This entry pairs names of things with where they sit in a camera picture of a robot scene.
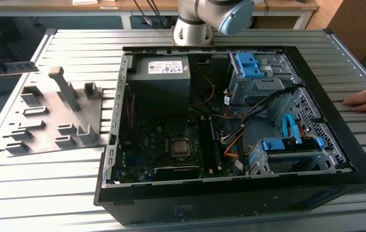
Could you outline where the green RAM stick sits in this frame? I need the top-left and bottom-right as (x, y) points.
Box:
(3, 61), (40, 73)

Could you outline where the black RAM slot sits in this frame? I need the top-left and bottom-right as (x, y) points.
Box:
(199, 116), (211, 173)

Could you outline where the black office chair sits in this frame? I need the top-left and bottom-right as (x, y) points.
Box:
(0, 16), (21, 71)

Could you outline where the wooden desk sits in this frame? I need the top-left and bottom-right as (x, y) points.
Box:
(0, 0), (321, 30)

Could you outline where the grey parts rack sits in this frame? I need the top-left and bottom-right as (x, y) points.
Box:
(0, 66), (110, 158)

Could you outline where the grey power supply unit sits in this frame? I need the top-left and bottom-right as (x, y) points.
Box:
(127, 56), (192, 107)

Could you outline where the green motherboard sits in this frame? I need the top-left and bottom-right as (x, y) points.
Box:
(118, 113), (247, 183)

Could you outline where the metal CPU socket cover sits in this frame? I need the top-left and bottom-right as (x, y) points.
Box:
(168, 136), (192, 160)

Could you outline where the silver CPU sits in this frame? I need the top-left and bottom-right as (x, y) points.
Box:
(172, 141), (188, 155)

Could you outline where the black graphics card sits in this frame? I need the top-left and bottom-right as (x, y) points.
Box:
(154, 165), (200, 181)

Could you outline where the grey metal drive cage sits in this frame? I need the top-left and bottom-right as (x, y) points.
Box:
(227, 52), (302, 107)

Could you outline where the black open PC case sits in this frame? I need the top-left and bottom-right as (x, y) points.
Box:
(92, 45), (366, 224)

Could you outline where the hard disk in blue carrier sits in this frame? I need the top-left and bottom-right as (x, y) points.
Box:
(262, 137), (325, 152)

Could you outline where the grey metal disk bay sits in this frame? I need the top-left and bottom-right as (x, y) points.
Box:
(246, 139), (341, 175)

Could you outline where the brown wooden cabinet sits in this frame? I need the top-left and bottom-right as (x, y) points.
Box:
(326, 0), (366, 61)

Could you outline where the hanging cable bundle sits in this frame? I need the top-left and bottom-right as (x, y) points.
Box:
(132, 0), (175, 27)

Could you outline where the thin orange wire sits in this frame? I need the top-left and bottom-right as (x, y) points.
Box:
(190, 72), (216, 106)

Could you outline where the thin grey wire bundle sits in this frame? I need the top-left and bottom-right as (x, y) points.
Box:
(188, 106), (246, 120)

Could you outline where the blue plastic drive bracket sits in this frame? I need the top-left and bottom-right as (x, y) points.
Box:
(234, 52), (260, 78)

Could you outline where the black white thin wire bundle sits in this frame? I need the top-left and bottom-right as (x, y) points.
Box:
(220, 120), (251, 145)

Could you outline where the black flat cable bundle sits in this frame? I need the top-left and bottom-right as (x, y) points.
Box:
(239, 87), (297, 127)

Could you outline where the blue data cable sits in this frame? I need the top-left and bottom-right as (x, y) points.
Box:
(280, 113), (302, 145)

